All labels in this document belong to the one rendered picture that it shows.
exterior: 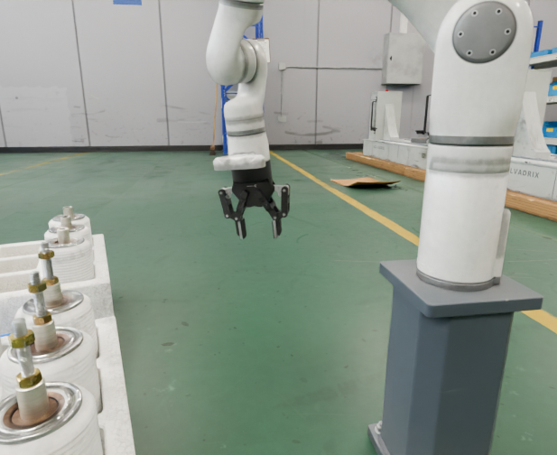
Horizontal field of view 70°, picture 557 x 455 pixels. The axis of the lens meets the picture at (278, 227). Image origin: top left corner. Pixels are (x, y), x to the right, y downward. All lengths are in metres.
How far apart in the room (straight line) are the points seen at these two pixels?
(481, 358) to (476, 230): 0.16
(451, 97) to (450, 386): 0.34
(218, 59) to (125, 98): 6.19
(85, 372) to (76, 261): 0.42
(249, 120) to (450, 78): 0.34
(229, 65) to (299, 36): 6.29
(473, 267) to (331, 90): 6.55
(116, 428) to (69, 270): 0.47
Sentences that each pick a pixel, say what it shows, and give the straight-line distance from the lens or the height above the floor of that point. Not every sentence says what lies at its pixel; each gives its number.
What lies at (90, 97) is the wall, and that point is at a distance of 6.98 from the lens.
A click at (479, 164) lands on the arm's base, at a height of 0.45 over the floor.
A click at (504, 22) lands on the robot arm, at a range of 0.50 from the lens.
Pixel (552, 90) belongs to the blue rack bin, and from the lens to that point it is 6.63.
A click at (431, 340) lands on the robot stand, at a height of 0.24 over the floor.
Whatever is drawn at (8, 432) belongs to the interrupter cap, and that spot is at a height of 0.25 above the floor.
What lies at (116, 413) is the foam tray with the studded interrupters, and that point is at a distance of 0.53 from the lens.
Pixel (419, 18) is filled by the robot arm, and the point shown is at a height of 0.62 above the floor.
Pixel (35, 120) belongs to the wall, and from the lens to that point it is 7.24.
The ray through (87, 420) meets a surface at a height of 0.24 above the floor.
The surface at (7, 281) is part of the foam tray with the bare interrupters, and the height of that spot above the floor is 0.17.
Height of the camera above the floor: 0.50
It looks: 15 degrees down
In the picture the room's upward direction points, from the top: straight up
